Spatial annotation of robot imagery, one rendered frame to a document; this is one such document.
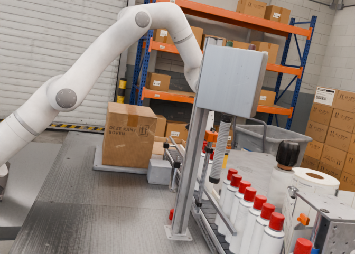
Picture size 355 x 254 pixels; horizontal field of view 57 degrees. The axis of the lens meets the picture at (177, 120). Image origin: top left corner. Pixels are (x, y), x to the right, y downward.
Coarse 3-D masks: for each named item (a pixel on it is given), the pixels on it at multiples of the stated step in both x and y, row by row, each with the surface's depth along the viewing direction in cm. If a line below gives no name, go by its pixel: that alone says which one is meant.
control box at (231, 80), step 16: (208, 48) 95; (224, 48) 93; (208, 64) 96; (224, 64) 94; (240, 64) 92; (256, 64) 90; (208, 80) 96; (224, 80) 94; (240, 80) 93; (256, 80) 91; (208, 96) 97; (224, 96) 95; (240, 96) 93; (256, 96) 94; (224, 112) 95; (240, 112) 93
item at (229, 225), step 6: (174, 144) 180; (180, 150) 168; (198, 180) 131; (204, 186) 125; (204, 192) 122; (210, 198) 115; (216, 204) 110; (216, 210) 109; (222, 216) 103; (228, 222) 99; (228, 228) 97; (234, 228) 96; (234, 234) 94
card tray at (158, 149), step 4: (156, 136) 228; (156, 140) 229; (160, 140) 229; (164, 140) 230; (168, 140) 230; (176, 140) 232; (180, 140) 232; (156, 144) 221; (160, 144) 223; (172, 144) 228; (180, 144) 232; (184, 144) 225; (156, 148) 211; (160, 148) 212; (168, 148) 216; (172, 148) 218; (184, 148) 223; (152, 152) 201; (156, 152) 203; (160, 152) 204
